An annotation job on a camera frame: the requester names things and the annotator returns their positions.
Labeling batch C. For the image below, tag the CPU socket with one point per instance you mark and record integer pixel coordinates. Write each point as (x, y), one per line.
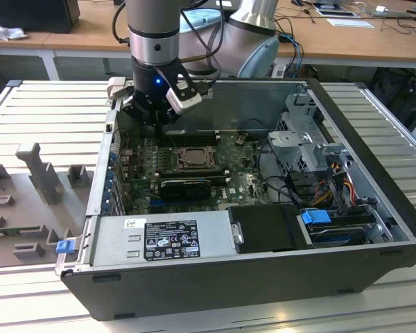
(177, 163)

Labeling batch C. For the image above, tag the grey parts rack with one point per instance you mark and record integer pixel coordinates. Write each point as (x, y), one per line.
(31, 215)

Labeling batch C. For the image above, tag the silver square CPU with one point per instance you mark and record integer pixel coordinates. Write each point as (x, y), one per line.
(199, 157)

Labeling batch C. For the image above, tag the hard disk in blue carrier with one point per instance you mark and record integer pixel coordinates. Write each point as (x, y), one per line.
(313, 217)

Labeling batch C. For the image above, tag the white labelled adapter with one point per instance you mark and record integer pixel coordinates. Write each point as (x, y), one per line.
(279, 71)

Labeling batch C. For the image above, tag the black box on desk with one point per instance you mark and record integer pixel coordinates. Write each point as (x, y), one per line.
(31, 15)

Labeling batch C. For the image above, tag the grey power supply with label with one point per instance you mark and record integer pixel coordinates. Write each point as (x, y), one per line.
(118, 239)

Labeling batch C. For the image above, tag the grey metal drive cage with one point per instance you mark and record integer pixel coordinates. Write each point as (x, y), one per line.
(298, 145)

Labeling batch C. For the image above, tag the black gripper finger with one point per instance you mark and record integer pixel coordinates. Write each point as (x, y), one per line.
(170, 118)
(135, 109)

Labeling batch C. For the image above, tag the black RAM slot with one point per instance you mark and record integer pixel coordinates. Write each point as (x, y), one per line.
(187, 142)
(194, 172)
(215, 179)

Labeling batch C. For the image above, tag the blue case latch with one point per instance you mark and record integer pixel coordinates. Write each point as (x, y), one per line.
(64, 247)

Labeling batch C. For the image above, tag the green circuit board strip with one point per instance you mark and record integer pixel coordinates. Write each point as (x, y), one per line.
(7, 230)

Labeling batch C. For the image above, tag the black graphics card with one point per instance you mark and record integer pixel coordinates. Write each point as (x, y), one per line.
(185, 190)

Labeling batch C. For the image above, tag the black open PC case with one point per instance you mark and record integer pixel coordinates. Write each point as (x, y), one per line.
(229, 291)

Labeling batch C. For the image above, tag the pale blue paper sheet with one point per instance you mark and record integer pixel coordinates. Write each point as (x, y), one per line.
(350, 23)

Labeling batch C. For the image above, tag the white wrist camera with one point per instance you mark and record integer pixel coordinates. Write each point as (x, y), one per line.
(185, 102)

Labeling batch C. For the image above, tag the black office chair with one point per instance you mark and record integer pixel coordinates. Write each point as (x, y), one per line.
(398, 93)

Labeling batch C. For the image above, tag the black plastic shroud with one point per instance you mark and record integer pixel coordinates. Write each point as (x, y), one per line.
(267, 229)

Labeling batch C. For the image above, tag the green motherboard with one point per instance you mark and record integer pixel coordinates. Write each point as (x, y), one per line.
(242, 177)

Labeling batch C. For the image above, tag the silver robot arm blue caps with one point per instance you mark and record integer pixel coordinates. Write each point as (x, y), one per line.
(152, 45)

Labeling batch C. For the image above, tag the crumpled white paper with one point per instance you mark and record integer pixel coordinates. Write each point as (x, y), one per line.
(8, 33)

